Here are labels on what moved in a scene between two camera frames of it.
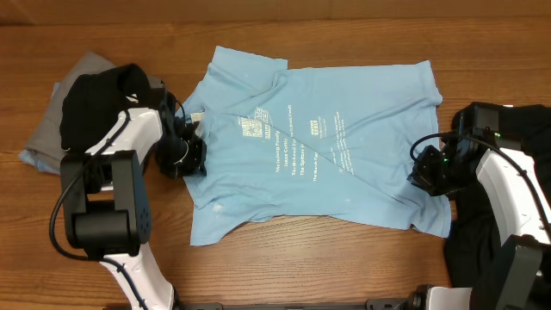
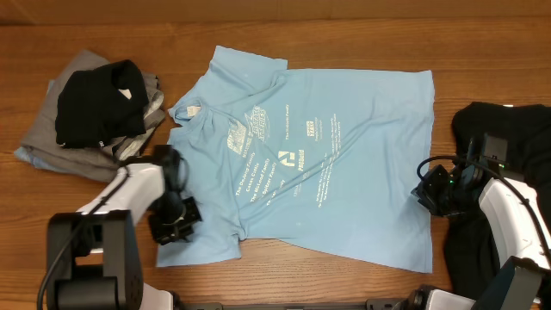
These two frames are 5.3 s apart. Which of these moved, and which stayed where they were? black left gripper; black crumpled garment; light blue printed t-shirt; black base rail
Moved: light blue printed t-shirt; black left gripper
Stayed: black base rail; black crumpled garment
